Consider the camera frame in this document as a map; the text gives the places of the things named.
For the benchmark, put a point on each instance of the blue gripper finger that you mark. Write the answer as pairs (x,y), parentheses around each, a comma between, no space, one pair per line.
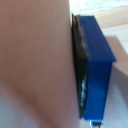
(96,66)

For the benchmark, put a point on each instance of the pink mug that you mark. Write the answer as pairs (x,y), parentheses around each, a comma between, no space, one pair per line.
(33,56)

